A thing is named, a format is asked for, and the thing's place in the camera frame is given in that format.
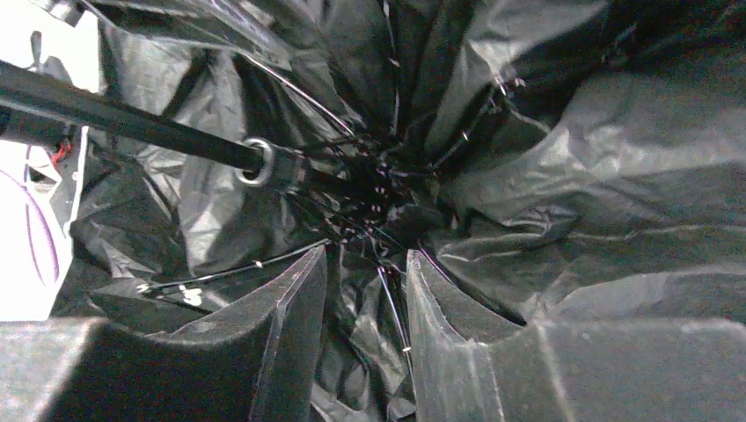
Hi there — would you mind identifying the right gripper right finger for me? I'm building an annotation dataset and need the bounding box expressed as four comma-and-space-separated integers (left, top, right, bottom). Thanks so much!
406, 251, 745, 421

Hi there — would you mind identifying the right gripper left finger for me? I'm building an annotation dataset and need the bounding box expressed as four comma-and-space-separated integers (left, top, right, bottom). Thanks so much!
1, 246, 327, 421

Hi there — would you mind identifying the lilac folding umbrella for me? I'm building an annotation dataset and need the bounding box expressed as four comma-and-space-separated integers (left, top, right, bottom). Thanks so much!
1, 1, 745, 421

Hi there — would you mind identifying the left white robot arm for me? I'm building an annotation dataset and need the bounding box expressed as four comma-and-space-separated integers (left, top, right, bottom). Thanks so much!
1, 1, 99, 322

